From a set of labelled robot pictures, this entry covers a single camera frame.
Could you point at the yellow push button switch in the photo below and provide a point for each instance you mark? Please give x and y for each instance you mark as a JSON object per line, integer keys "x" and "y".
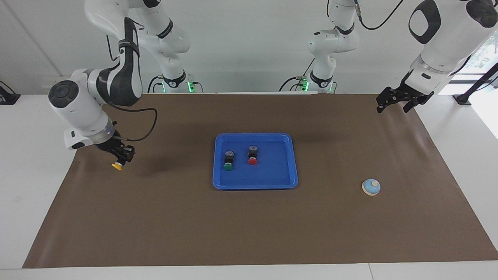
{"x": 116, "y": 167}

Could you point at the black slanted stand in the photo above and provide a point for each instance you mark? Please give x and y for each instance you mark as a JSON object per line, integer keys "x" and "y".
{"x": 463, "y": 99}

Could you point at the blue call bell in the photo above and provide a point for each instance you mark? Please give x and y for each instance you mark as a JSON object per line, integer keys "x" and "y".
{"x": 371, "y": 187}

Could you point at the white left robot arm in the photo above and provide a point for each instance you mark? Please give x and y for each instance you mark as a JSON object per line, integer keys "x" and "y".
{"x": 443, "y": 35}

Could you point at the brown table mat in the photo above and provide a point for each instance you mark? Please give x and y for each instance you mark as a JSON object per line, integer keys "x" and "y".
{"x": 249, "y": 225}

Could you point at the green push button switch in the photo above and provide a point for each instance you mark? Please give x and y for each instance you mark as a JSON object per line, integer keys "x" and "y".
{"x": 228, "y": 161}

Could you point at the blue plastic tray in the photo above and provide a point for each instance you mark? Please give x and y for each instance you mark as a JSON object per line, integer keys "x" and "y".
{"x": 276, "y": 171}

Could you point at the black desk bracket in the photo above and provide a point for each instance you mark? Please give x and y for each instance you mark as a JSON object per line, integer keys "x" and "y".
{"x": 7, "y": 98}

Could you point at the white wall socket box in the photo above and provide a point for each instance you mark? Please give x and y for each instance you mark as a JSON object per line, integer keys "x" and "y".
{"x": 62, "y": 85}

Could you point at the red push button switch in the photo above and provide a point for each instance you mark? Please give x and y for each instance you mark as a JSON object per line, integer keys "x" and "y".
{"x": 253, "y": 156}

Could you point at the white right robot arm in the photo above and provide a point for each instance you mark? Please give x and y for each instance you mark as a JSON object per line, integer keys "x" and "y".
{"x": 78, "y": 112}

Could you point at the bright window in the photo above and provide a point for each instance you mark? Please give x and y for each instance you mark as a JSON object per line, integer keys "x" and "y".
{"x": 486, "y": 54}

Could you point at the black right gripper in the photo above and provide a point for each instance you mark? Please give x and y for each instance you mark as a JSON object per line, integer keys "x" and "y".
{"x": 114, "y": 146}

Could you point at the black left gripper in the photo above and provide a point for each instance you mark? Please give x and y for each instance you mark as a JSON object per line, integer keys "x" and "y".
{"x": 397, "y": 95}

